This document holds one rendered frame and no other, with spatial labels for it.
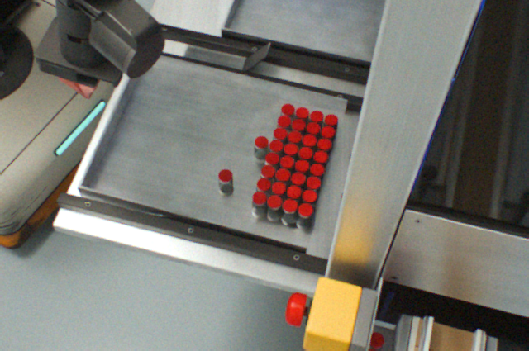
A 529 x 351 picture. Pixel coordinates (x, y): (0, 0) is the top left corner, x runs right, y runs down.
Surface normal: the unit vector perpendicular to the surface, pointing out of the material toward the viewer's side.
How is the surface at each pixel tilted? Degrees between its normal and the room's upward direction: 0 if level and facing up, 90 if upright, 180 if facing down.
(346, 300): 0
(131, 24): 15
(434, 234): 90
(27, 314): 0
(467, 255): 90
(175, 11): 0
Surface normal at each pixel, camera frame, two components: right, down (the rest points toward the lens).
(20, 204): 0.84, 0.47
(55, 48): 0.15, -0.49
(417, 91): -0.26, 0.83
